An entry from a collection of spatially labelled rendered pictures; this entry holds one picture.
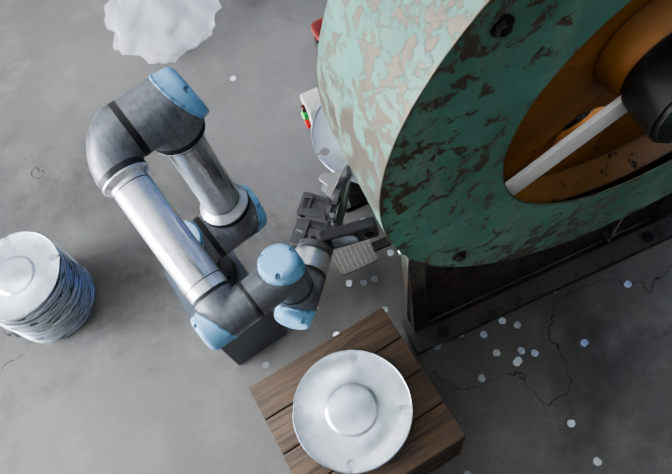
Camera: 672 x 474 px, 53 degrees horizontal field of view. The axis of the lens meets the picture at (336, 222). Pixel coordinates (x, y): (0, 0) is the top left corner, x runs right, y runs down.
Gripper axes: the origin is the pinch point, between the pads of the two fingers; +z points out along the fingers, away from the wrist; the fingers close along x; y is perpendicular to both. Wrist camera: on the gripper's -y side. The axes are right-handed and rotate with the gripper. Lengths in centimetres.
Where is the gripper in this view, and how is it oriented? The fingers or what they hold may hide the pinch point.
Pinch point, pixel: (349, 171)
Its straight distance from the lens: 141.5
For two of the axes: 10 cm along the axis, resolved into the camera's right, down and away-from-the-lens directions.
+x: 1.1, 5.0, 8.6
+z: 2.6, -8.5, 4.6
